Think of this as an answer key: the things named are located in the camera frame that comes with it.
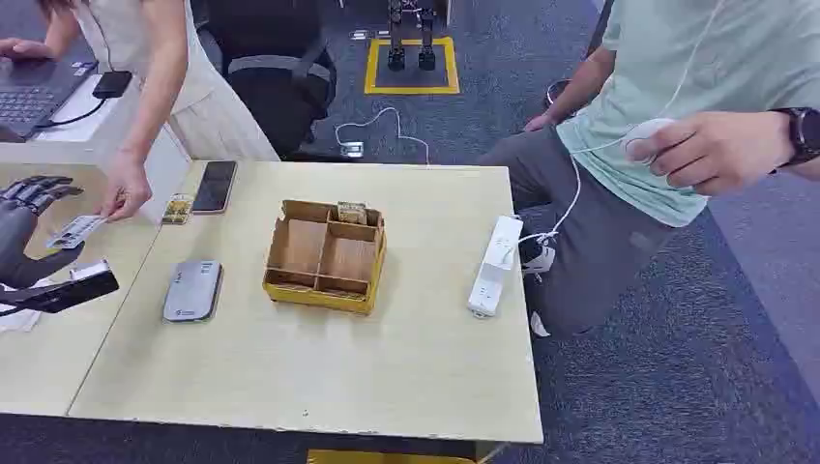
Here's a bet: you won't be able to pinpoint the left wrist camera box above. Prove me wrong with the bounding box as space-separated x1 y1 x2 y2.
35 258 121 316

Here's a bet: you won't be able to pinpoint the wooden compartment box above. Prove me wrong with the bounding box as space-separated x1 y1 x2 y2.
261 198 388 316

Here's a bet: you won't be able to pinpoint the seated person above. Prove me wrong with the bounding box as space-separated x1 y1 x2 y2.
476 0 820 338

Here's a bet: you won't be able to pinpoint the white round handheld device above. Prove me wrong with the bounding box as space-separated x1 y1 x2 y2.
619 117 679 166

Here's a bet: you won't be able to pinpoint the black wrist watch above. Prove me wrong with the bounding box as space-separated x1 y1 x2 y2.
770 105 820 168

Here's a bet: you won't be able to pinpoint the dark laptop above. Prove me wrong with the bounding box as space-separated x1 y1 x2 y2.
0 58 99 143

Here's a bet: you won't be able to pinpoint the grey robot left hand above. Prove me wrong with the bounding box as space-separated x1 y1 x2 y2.
0 175 86 290

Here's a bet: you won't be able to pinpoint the white power strip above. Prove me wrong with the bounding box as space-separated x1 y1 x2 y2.
466 215 525 319

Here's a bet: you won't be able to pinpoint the seated person's hand with device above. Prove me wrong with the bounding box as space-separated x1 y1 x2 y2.
624 109 797 197

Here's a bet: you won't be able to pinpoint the black office chair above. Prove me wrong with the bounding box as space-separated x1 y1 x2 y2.
203 0 338 162

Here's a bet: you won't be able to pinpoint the yellow printed card stack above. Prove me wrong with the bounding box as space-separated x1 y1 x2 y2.
161 192 194 226

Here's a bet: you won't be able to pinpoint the white paper sheet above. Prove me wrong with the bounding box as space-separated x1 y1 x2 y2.
0 276 54 334

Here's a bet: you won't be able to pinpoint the standing person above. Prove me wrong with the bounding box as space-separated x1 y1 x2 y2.
0 0 280 224

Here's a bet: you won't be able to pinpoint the white floor cable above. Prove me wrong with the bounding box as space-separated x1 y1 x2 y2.
334 105 431 166

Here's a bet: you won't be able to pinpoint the black power adapter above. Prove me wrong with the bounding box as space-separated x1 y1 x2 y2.
91 70 133 101

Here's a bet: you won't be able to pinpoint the black robot legs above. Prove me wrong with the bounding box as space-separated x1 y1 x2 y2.
386 0 441 73

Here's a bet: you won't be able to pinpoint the standing person's hand with card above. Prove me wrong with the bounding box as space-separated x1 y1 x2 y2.
99 152 154 223

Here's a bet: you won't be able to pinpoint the black adapter cable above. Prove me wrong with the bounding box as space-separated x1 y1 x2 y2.
37 97 109 130

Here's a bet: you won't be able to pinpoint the white printed card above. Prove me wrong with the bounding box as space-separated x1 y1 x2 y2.
45 215 107 251

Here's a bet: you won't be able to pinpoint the standing person's hand on laptop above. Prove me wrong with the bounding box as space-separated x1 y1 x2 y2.
0 37 56 63

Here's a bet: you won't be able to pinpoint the cards stack in box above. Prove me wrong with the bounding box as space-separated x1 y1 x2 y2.
337 201 369 226

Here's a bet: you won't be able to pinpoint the grey flat card reader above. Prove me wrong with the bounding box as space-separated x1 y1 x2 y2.
161 259 224 324

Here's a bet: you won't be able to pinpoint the black smartphone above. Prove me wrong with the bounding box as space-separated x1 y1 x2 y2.
190 159 239 216

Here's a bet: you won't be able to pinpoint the white device cable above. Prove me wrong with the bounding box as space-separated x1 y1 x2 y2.
514 0 729 248

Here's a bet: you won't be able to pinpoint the yellow floor tape square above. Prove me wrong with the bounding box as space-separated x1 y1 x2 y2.
364 36 461 96

